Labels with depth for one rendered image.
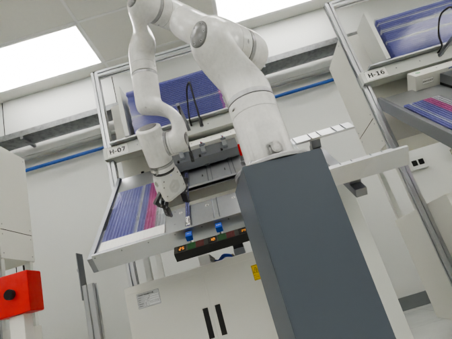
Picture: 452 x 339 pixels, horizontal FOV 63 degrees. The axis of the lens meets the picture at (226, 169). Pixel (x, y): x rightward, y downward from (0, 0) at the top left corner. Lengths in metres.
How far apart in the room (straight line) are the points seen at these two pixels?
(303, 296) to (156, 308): 1.03
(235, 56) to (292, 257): 0.48
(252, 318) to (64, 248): 2.45
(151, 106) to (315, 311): 0.82
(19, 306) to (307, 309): 1.23
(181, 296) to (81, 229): 2.17
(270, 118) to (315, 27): 3.39
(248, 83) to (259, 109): 0.07
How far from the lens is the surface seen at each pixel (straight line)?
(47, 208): 3.92
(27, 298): 1.70
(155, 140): 1.21
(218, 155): 1.81
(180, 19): 1.17
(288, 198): 0.77
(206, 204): 1.49
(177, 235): 1.36
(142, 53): 1.36
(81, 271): 1.50
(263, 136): 0.85
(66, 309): 3.70
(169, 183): 1.28
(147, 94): 1.28
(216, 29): 0.94
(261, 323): 1.63
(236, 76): 0.92
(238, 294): 1.63
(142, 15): 1.28
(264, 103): 0.89
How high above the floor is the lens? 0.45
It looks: 19 degrees up
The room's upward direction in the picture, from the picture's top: 16 degrees counter-clockwise
